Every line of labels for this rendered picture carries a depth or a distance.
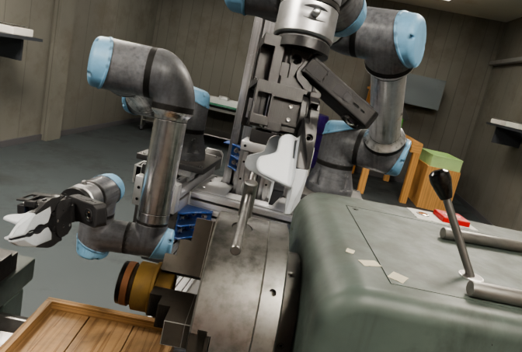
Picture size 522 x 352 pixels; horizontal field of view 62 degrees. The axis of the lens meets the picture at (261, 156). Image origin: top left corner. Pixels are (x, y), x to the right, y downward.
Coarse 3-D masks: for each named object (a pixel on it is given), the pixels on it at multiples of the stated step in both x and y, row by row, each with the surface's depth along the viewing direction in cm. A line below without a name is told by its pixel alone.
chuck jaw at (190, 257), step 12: (204, 228) 81; (180, 240) 80; (192, 240) 80; (204, 240) 80; (180, 252) 79; (192, 252) 79; (204, 252) 79; (168, 264) 78; (180, 264) 78; (192, 264) 78; (192, 276) 78
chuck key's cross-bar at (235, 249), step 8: (248, 200) 66; (248, 208) 63; (240, 216) 58; (248, 216) 60; (240, 224) 54; (240, 232) 51; (232, 240) 49; (240, 240) 48; (232, 248) 46; (240, 248) 46
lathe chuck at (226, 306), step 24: (216, 240) 68; (264, 240) 70; (216, 264) 65; (240, 264) 66; (264, 264) 67; (216, 288) 64; (240, 288) 64; (216, 312) 63; (240, 312) 63; (216, 336) 62; (240, 336) 62
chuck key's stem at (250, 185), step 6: (246, 180) 69; (252, 180) 70; (246, 186) 68; (252, 186) 68; (246, 192) 69; (252, 192) 69; (252, 198) 69; (240, 204) 70; (252, 204) 70; (240, 210) 70
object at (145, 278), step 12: (132, 264) 77; (144, 264) 77; (156, 264) 78; (120, 276) 74; (132, 276) 75; (144, 276) 75; (156, 276) 74; (168, 276) 77; (120, 288) 74; (132, 288) 74; (144, 288) 74; (120, 300) 74; (132, 300) 74; (144, 300) 74
